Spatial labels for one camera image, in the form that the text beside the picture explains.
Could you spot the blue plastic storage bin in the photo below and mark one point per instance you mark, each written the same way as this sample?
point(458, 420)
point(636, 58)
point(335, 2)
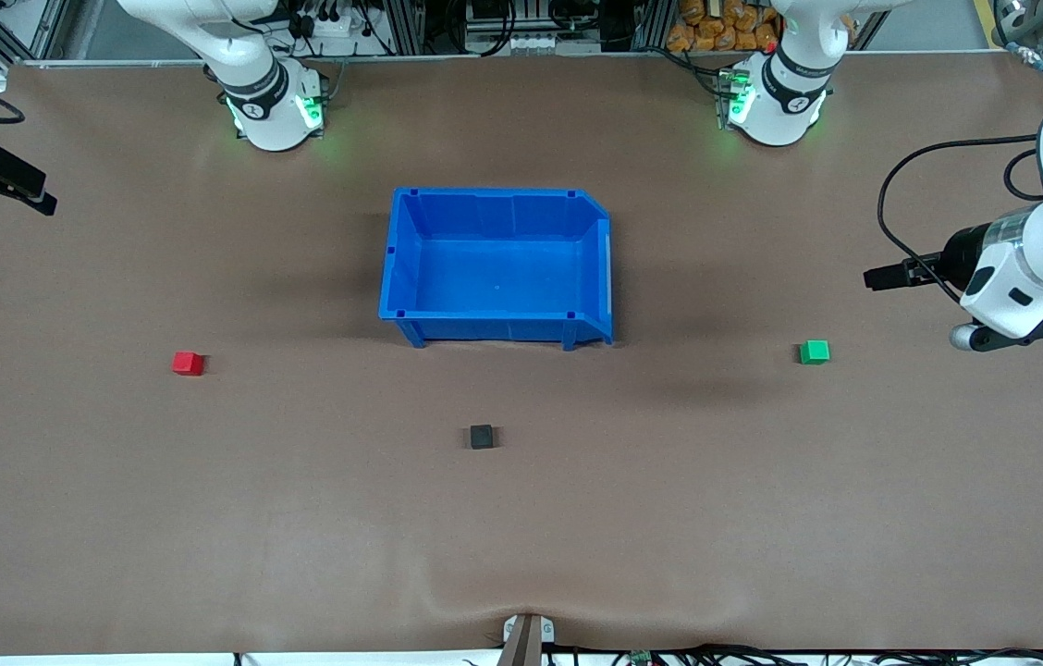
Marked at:
point(494, 268)

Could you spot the orange snack bags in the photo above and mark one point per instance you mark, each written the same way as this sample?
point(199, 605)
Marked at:
point(716, 32)

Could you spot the black equipment box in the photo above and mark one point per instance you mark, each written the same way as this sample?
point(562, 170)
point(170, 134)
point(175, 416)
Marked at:
point(494, 7)

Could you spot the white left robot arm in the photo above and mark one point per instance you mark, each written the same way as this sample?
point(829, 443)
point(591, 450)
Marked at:
point(776, 111)

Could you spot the aluminium frame post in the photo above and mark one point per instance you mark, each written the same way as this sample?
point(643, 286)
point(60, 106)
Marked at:
point(651, 23)
point(406, 28)

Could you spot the black cube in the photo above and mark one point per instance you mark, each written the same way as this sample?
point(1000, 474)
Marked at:
point(482, 437)

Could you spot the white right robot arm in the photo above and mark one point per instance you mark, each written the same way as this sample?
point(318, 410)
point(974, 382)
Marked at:
point(272, 120)

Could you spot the white terminal strip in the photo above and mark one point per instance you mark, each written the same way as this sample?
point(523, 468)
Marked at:
point(521, 42)

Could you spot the camera stand post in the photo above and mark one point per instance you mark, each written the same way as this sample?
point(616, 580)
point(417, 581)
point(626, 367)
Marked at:
point(526, 643)

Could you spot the white power strip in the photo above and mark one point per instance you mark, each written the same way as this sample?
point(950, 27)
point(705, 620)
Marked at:
point(337, 26)

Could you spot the green cube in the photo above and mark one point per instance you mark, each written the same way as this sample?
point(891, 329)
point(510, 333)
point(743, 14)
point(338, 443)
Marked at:
point(815, 352)

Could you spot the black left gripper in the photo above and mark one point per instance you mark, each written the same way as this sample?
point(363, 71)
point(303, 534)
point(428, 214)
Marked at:
point(962, 253)

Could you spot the red cube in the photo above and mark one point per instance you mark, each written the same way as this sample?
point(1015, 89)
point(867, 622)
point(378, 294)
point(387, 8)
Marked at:
point(187, 363)

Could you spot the brown table mat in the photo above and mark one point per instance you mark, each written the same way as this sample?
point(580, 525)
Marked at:
point(207, 518)

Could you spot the green terminal connector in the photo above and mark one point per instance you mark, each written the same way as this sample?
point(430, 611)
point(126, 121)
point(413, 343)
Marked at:
point(640, 658)

